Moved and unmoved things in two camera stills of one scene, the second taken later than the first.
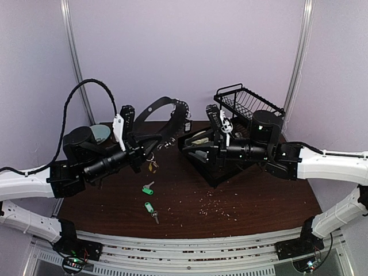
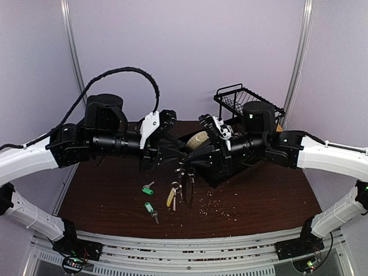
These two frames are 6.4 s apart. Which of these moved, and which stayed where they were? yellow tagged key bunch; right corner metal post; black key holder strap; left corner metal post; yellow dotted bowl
Moved: black key holder strap; yellow tagged key bunch
Stayed: right corner metal post; yellow dotted bowl; left corner metal post
